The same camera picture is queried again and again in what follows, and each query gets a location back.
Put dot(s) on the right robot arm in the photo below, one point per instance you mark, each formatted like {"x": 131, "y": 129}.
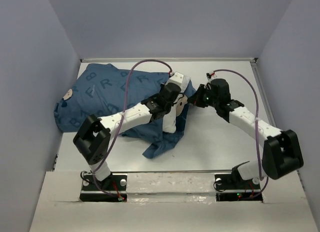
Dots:
{"x": 281, "y": 153}

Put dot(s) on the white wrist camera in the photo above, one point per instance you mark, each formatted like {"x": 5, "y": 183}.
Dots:
{"x": 211, "y": 76}
{"x": 179, "y": 79}

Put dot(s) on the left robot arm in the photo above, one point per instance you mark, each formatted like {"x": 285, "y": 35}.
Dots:
{"x": 93, "y": 137}

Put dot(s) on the white pillow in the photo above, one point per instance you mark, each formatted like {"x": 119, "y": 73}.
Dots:
{"x": 169, "y": 120}

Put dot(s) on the blue letter-print pillowcase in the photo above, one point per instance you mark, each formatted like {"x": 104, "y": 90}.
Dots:
{"x": 103, "y": 90}

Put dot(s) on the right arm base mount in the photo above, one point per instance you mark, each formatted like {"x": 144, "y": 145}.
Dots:
{"x": 230, "y": 187}

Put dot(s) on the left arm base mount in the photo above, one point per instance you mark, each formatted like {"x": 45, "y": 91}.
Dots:
{"x": 112, "y": 190}

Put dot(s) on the aluminium back table rail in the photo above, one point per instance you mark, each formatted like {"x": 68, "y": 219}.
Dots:
{"x": 169, "y": 59}

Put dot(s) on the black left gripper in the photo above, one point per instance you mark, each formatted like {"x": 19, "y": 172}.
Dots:
{"x": 161, "y": 86}

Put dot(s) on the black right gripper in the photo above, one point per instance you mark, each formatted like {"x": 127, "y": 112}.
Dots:
{"x": 197, "y": 100}

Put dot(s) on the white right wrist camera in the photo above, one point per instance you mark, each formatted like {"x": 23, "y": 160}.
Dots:
{"x": 211, "y": 76}

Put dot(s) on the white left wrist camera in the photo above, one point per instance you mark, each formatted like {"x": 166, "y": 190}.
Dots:
{"x": 179, "y": 79}

